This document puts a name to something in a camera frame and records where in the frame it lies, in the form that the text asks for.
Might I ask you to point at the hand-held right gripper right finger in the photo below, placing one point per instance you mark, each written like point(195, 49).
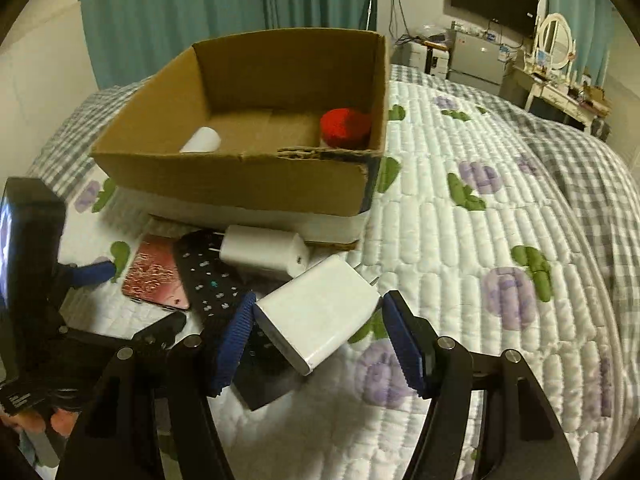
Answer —
point(404, 345)

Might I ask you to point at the white oval mirror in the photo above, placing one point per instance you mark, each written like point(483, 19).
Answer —
point(554, 40)

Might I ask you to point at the white floral quilt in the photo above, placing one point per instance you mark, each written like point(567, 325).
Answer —
point(465, 270)

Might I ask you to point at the red round lid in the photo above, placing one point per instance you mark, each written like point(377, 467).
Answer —
point(345, 127)

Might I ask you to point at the white charger plug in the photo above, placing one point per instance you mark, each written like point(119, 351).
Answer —
point(320, 310)
point(260, 250)

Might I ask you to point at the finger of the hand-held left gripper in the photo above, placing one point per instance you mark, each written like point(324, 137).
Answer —
point(157, 331)
point(92, 272)

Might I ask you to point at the black remote control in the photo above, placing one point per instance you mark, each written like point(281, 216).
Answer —
point(210, 280)

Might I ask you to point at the white cabinet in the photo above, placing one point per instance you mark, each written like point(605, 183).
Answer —
point(425, 57)

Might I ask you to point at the teal curtain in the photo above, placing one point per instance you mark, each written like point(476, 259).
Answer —
point(200, 5)
point(585, 0)

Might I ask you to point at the brown cardboard box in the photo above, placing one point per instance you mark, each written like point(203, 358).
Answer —
point(240, 180)

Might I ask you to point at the person's left hand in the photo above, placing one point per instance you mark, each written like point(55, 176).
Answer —
point(55, 419)

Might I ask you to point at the white cylinder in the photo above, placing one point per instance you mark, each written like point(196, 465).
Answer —
point(201, 141)

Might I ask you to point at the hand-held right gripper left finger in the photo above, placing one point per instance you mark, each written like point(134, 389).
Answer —
point(234, 345)

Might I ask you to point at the grey plaid bedsheet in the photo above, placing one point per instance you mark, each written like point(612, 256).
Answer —
point(590, 175)

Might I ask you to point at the white vanity table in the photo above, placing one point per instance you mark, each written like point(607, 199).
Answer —
point(555, 95)

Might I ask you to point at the silver mini fridge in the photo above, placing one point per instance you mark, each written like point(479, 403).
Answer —
point(477, 57)

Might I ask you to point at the red patterned phone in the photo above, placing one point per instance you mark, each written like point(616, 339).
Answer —
point(152, 275)

